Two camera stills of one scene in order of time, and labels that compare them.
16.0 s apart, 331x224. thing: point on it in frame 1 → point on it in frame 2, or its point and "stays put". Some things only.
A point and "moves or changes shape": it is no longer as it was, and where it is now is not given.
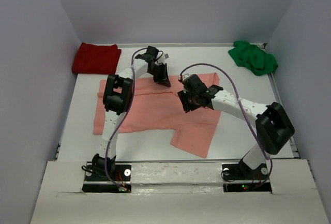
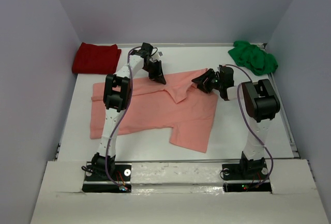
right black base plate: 240,178 stays put
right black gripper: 188,100 → 210,82
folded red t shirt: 90,59 stays put
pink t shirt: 154,109 moves or changes shape
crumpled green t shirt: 252,58 stays put
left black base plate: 96,180 stays put
